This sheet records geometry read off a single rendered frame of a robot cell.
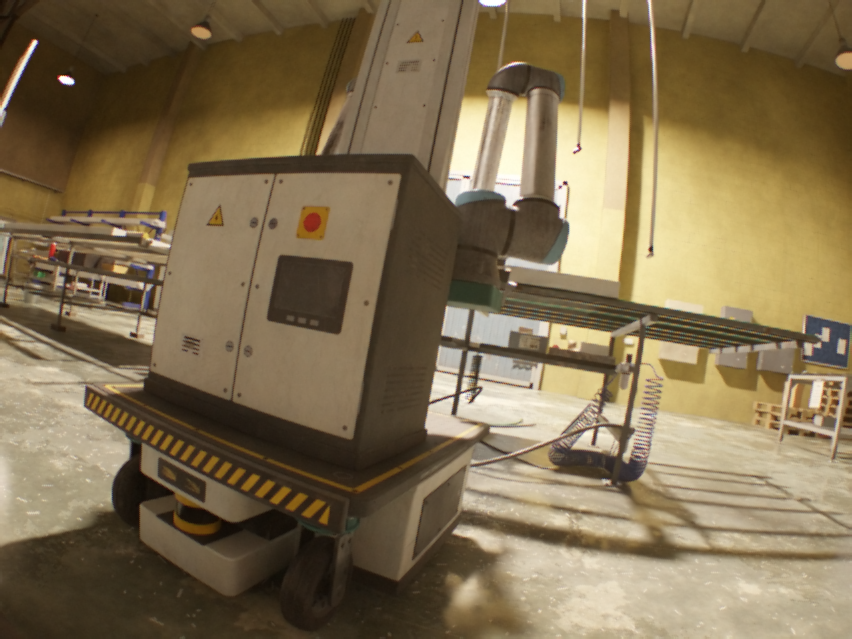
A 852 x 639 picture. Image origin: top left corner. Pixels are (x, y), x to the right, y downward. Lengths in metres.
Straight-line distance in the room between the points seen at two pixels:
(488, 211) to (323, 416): 0.77
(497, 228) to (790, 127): 10.46
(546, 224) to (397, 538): 0.91
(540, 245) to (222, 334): 0.87
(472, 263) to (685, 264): 8.05
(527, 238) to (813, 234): 9.60
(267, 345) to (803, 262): 10.02
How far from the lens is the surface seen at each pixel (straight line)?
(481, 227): 1.27
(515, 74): 1.65
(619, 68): 10.21
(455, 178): 9.33
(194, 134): 13.94
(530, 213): 1.33
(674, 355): 8.67
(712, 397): 9.15
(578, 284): 2.02
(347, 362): 0.73
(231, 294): 0.89
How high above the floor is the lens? 0.55
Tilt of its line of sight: 3 degrees up
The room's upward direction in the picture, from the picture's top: 10 degrees clockwise
